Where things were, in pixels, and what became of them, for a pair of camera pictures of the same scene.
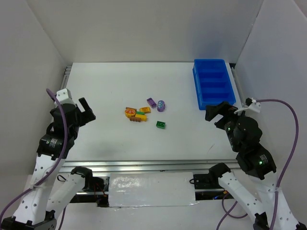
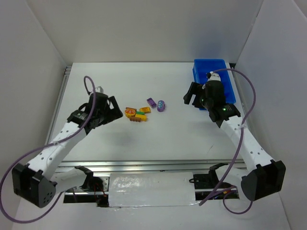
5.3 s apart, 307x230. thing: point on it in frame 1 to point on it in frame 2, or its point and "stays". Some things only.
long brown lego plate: [135, 119] stays
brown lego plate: [127, 108] stays
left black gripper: [80, 115] to [110, 108]
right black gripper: [221, 115] to [196, 93]
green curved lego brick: [139, 112] stays
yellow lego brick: [143, 117] stays
